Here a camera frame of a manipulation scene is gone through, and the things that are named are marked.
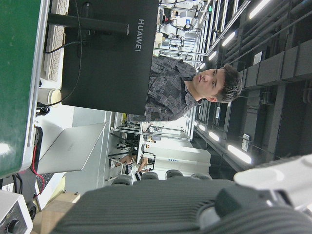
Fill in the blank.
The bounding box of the white conveyor control box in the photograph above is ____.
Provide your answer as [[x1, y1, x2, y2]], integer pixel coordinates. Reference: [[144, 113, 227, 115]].
[[0, 189, 34, 234]]

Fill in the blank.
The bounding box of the operator in patterned shirt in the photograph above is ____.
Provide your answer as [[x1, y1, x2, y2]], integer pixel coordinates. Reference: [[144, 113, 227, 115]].
[[144, 55, 243, 122]]

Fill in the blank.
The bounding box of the seated background person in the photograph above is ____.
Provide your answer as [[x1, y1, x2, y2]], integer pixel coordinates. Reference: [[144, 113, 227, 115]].
[[114, 155, 150, 181]]

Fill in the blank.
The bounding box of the white paper cup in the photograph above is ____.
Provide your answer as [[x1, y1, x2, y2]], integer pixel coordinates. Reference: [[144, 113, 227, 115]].
[[37, 87, 62, 107]]

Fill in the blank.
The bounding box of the silver laptop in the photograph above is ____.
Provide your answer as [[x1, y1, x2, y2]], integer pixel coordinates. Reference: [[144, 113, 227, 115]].
[[36, 122, 107, 176]]

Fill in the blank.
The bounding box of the ceiling light strip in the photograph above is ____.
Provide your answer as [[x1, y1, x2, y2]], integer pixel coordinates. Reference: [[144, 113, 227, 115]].
[[228, 144, 252, 164], [248, 0, 272, 20]]

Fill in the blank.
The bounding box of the light wooden box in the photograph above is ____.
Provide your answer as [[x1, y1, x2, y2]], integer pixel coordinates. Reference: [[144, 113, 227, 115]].
[[31, 191, 82, 234]]

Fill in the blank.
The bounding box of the green conveyor belt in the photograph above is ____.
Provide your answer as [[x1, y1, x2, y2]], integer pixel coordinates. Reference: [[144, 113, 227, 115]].
[[0, 0, 51, 180]]

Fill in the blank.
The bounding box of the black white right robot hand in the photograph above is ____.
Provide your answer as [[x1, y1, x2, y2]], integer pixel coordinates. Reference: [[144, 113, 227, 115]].
[[50, 153, 312, 234]]

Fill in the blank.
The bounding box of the white keyboard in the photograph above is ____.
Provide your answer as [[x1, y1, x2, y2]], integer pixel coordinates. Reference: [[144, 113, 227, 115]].
[[41, 0, 71, 83]]

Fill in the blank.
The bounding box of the red wire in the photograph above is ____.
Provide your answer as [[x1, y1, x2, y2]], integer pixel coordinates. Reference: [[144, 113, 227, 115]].
[[30, 145, 46, 198]]

